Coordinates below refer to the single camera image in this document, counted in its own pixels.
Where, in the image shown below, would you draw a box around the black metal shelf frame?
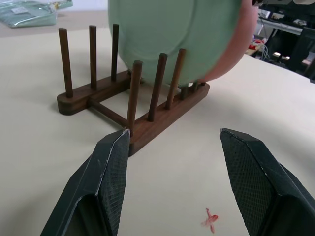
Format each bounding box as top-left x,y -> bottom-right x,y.
255,17 -> 315,83

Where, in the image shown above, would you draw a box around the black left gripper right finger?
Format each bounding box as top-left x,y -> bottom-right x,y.
219,127 -> 315,236

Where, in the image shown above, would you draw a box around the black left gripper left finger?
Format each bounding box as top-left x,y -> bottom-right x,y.
39,128 -> 131,236

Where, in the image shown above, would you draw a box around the clear plastic bag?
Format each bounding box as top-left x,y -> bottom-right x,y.
0,0 -> 74,29

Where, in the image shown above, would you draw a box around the pink plate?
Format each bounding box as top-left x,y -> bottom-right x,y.
203,0 -> 259,83

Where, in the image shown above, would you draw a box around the red and white cables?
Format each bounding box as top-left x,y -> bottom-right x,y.
248,38 -> 271,59

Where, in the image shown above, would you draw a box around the green plate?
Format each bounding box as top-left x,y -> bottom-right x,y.
107,0 -> 245,88

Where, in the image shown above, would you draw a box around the dark wooden dish rack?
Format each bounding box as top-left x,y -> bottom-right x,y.
57,23 -> 211,157

